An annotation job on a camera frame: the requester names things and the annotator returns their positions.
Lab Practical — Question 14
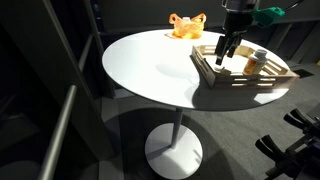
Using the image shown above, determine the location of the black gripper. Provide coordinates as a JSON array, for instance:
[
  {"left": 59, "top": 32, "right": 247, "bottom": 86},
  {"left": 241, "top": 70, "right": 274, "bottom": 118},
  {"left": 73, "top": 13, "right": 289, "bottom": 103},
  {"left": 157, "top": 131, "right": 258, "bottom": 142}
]
[{"left": 214, "top": 11, "right": 251, "bottom": 66}]

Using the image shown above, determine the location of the white medicine bottle orange label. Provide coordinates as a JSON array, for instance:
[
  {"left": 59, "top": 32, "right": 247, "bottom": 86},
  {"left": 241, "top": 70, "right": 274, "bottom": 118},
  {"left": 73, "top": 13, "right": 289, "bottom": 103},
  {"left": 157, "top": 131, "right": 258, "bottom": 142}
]
[{"left": 242, "top": 48, "right": 269, "bottom": 77}]

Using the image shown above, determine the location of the wooden slatted tray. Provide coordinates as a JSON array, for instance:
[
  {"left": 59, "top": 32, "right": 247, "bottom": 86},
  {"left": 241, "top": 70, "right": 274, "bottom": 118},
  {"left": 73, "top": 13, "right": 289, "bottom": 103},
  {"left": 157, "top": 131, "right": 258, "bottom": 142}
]
[{"left": 190, "top": 44, "right": 300, "bottom": 90}]

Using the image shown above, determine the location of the orange plastic bag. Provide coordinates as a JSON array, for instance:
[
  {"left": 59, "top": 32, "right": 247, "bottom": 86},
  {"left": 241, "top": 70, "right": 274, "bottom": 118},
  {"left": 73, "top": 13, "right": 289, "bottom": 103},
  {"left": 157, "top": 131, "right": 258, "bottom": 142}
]
[{"left": 165, "top": 12, "right": 207, "bottom": 40}]

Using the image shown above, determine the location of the grey metal railing bar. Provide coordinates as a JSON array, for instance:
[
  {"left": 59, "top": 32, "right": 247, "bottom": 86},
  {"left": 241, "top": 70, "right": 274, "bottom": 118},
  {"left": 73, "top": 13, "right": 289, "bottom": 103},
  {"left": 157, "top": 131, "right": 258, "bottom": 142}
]
[{"left": 37, "top": 84, "right": 78, "bottom": 180}]

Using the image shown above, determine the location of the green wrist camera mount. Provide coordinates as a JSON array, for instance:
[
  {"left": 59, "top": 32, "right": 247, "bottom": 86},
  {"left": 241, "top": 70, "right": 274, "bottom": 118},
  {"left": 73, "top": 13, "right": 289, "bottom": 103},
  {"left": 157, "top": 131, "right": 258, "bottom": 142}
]
[{"left": 252, "top": 6, "right": 286, "bottom": 29}]

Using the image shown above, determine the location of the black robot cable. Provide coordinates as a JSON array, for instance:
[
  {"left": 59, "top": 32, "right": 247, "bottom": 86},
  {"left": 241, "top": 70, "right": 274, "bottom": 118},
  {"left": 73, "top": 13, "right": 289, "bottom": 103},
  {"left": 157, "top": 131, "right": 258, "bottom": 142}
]
[{"left": 283, "top": 0, "right": 305, "bottom": 11}]

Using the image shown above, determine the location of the white table pedestal base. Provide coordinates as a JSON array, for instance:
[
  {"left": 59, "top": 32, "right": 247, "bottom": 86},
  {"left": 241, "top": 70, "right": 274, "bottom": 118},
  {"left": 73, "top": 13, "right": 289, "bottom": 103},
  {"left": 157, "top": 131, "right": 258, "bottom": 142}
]
[{"left": 144, "top": 107, "right": 204, "bottom": 180}]

